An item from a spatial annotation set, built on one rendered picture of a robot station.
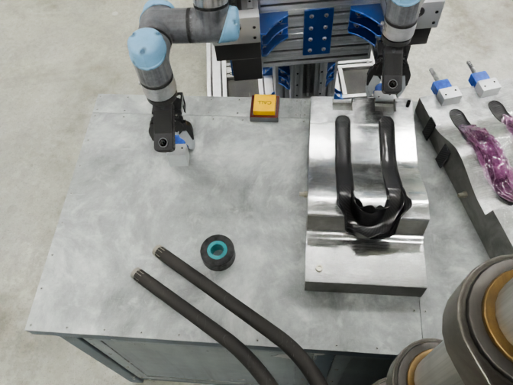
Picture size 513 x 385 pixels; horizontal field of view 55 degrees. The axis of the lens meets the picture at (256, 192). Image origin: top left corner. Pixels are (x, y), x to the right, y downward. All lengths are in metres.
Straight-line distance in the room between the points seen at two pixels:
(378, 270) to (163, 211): 0.54
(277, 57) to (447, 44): 1.39
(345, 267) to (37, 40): 2.42
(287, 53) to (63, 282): 0.96
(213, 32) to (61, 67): 1.88
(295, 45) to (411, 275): 0.84
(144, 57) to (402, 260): 0.69
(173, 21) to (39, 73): 1.88
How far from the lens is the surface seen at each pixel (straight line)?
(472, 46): 2.90
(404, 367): 0.62
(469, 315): 0.38
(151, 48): 1.04
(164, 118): 1.17
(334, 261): 1.12
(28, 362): 2.15
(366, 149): 1.24
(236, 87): 2.28
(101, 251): 1.27
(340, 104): 1.34
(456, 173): 1.31
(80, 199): 1.36
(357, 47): 1.69
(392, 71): 1.27
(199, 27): 1.12
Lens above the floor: 1.89
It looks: 59 degrees down
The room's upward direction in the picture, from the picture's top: 6 degrees counter-clockwise
